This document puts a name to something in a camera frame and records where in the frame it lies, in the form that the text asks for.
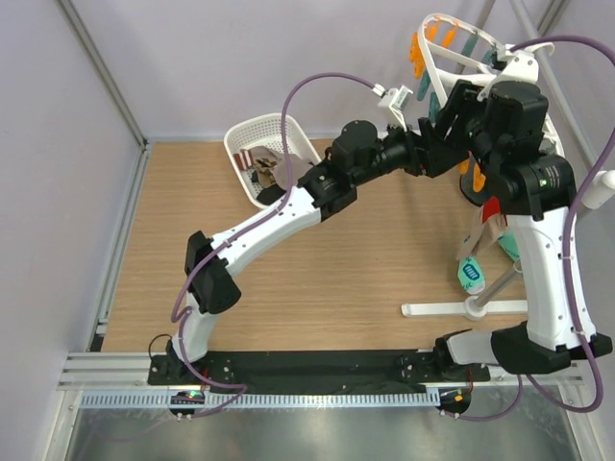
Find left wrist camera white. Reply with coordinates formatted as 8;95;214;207
372;84;413;132

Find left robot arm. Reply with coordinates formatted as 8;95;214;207
166;118;469;384

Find slotted grey cable duct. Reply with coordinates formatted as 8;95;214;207
80;388;440;410

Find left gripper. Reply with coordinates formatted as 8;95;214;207
350;114;464;186

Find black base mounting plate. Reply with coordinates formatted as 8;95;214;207
146;349;491;388

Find white round clip hanger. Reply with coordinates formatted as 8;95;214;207
408;12;566;193

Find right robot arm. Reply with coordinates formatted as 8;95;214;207
432;81;613;380

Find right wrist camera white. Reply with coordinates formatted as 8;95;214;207
477;46;539;101

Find red sock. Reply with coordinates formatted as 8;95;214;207
456;197;507;261

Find white and grey drying rack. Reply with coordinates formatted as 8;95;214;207
404;13;614;328

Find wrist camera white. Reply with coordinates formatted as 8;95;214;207
477;46;539;101
372;84;413;132

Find white perforated plastic basket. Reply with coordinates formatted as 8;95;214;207
224;113;321;209

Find teal patterned sock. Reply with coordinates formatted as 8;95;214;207
457;257;486;296
497;230;520;262

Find grey sock rust striped cuff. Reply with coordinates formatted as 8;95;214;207
234;149;255;171

